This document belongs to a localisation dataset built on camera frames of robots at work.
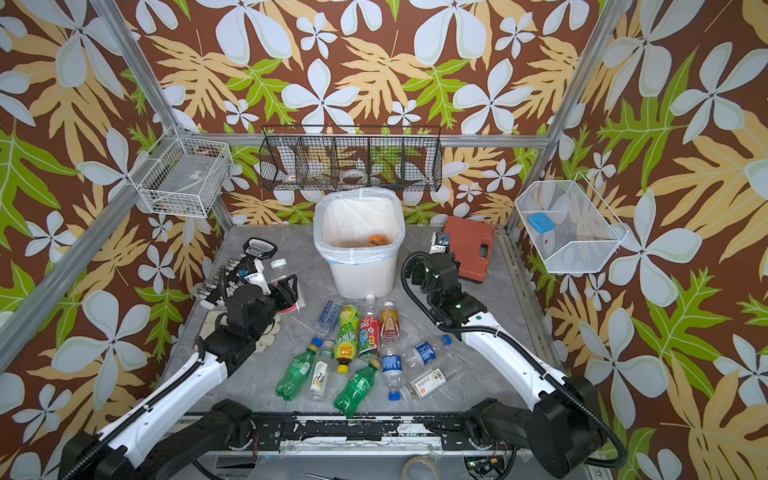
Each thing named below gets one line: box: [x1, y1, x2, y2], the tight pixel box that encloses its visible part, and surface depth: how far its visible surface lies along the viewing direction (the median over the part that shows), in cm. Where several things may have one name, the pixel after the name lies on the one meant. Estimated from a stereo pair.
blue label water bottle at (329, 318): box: [315, 300, 342, 337], surface depth 92 cm
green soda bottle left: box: [275, 345, 319, 401], surface depth 81 cm
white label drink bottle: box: [306, 340, 339, 403], surface depth 81 cm
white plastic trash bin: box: [313, 187, 406, 299], surface depth 92 cm
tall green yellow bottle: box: [334, 304, 360, 374], surface depth 86 cm
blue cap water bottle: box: [403, 334, 453, 368], surface depth 86 cm
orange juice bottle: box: [368, 235, 388, 246], surface depth 101 cm
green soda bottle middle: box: [333, 360, 381, 418], surface depth 78 cm
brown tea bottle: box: [380, 301, 400, 343], surface depth 90 cm
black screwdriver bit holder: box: [196, 238, 278, 309], surface depth 110 cm
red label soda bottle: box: [359, 294, 380, 361], surface depth 88 cm
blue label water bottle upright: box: [381, 342, 403, 401], surface depth 82 cm
